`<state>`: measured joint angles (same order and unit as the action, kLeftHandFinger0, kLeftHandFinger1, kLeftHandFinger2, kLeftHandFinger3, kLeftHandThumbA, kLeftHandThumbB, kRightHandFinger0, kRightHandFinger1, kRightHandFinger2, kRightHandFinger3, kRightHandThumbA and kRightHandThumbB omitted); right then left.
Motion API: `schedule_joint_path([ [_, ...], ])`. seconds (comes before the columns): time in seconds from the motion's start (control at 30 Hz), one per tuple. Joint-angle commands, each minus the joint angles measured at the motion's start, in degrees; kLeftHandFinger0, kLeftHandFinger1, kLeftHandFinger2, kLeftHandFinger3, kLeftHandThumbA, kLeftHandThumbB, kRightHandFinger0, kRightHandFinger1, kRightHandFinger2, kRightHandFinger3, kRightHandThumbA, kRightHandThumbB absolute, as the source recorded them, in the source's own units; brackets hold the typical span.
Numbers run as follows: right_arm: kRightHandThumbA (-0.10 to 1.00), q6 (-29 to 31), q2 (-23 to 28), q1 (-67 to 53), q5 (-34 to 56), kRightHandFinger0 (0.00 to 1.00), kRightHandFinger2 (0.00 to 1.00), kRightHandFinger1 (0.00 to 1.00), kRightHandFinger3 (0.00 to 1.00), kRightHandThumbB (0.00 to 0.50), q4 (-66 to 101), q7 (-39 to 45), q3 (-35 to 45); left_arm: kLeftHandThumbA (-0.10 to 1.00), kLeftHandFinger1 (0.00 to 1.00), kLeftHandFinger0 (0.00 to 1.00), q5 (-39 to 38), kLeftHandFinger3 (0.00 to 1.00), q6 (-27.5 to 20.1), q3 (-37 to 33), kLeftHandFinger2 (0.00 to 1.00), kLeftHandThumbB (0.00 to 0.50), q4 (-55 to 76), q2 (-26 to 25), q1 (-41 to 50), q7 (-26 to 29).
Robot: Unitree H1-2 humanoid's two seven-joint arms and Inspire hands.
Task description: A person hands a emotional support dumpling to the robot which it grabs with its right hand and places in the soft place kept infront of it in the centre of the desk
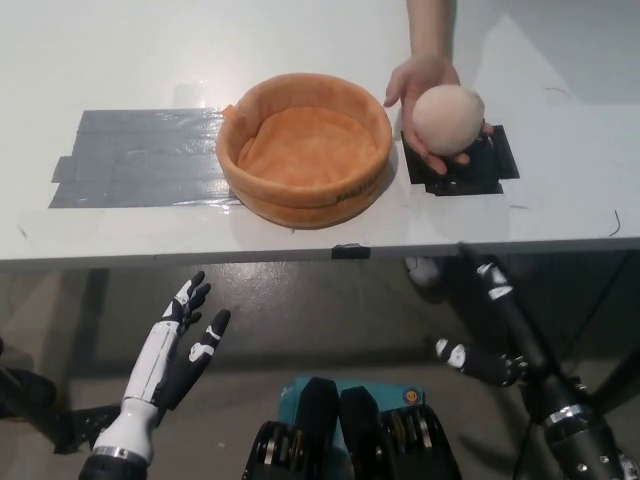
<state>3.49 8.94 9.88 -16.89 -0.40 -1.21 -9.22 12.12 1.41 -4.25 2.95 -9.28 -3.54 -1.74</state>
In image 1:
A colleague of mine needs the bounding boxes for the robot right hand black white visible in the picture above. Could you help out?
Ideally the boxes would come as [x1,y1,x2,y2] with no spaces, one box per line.
[433,242,597,427]

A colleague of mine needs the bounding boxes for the person's bare hand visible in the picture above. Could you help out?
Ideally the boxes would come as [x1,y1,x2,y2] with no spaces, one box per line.
[383,51,495,176]

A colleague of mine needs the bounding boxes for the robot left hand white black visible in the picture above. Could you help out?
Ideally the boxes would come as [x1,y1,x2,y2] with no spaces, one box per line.
[93,270,233,461]

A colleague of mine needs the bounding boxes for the pale pink plush dumpling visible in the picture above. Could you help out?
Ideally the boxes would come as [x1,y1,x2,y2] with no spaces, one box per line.
[412,84,487,157]

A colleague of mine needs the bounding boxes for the robot torso black teal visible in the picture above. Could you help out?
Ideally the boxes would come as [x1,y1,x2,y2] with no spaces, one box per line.
[242,375,462,480]

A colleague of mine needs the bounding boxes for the black tape square patch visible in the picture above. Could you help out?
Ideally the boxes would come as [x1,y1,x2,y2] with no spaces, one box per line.
[399,123,521,198]

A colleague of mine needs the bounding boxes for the orange plush round basket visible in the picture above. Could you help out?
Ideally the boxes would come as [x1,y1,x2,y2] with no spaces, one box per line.
[215,72,394,231]

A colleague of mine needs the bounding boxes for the white object under table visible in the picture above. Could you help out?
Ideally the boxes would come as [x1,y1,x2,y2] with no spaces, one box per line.
[403,256,442,290]

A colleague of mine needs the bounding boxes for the small black tape piece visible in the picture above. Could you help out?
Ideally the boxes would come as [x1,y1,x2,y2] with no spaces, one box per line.
[330,242,372,262]

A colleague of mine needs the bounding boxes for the black metal floor bracket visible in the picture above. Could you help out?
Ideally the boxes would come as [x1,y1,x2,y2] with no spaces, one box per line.
[53,403,122,454]

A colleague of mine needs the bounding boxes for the grey duct tape patch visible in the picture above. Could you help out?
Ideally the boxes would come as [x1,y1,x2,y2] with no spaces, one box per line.
[47,106,242,209]

